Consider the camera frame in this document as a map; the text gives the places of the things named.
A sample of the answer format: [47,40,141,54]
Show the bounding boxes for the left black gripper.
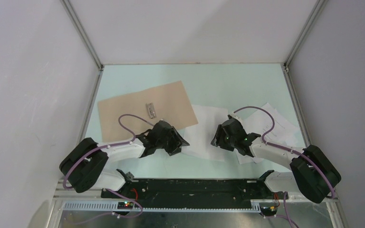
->
[156,127,189,156]

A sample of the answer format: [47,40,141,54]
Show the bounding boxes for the white paper sheet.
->
[182,105,228,162]

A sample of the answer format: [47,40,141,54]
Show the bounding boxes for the metal folder clip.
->
[146,103,156,119]

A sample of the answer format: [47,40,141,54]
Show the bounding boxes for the brown cardboard folder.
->
[98,81,198,143]

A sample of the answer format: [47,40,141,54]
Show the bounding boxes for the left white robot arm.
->
[59,121,190,198]

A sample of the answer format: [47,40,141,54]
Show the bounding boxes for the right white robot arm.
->
[211,115,342,203]

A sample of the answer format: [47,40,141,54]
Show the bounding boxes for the printed paper sheet stack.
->
[242,103,305,148]

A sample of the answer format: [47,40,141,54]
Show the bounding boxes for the left circuit board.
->
[117,201,134,209]

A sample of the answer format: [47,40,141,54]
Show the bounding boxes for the circuit board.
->
[117,201,134,209]
[260,206,277,217]

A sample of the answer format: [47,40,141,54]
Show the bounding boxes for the right circuit board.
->
[260,206,277,217]

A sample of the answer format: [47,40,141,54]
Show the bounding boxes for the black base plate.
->
[116,179,285,209]

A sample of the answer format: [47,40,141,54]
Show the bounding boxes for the aluminium frame rail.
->
[52,179,339,213]

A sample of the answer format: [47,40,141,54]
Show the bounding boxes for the left corner aluminium post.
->
[60,0,104,71]

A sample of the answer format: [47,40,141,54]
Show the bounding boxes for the corner aluminium post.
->
[284,0,328,68]
[60,0,104,71]

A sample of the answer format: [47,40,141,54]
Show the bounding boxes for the right corner aluminium post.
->
[284,0,328,68]

